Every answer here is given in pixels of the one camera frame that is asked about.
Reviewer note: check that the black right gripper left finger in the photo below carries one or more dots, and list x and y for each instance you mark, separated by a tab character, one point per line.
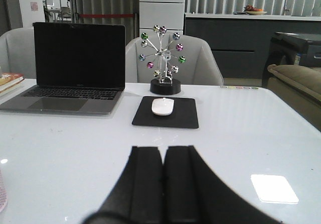
137	196

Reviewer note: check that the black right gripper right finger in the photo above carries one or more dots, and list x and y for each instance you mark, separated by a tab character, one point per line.
195	194

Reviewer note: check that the pink mesh pen holder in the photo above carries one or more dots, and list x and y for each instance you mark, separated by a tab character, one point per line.
3	194

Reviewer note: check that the black mouse pad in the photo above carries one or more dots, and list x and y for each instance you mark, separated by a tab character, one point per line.
184	114

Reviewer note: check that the white computer mouse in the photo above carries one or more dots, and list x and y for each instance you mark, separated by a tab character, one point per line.
162	106

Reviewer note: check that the colored sticker strip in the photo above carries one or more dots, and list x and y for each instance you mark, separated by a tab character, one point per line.
240	87

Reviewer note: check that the grey open laptop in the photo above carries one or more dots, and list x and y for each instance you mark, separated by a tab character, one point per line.
80	69

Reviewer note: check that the ferris wheel desk toy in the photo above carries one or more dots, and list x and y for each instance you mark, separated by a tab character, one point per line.
163	82

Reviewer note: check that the brown sofa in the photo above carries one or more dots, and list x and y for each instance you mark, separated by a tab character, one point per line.
299	87

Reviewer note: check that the dark kitchen counter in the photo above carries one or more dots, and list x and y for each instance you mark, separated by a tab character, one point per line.
240	43

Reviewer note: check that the black side cabinet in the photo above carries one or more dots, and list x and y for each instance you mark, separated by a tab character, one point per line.
292	49

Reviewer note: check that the orange cover book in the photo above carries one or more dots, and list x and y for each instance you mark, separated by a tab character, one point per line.
10	81

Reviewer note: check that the red barrier belt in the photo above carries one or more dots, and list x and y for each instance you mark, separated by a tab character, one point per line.
106	16

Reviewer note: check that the white refrigerator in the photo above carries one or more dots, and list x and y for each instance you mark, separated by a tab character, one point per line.
168	13

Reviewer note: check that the fruit bowl on counter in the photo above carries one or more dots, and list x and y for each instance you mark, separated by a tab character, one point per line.
251	10

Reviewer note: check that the grey left armchair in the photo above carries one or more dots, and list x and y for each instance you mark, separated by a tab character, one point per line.
18	52

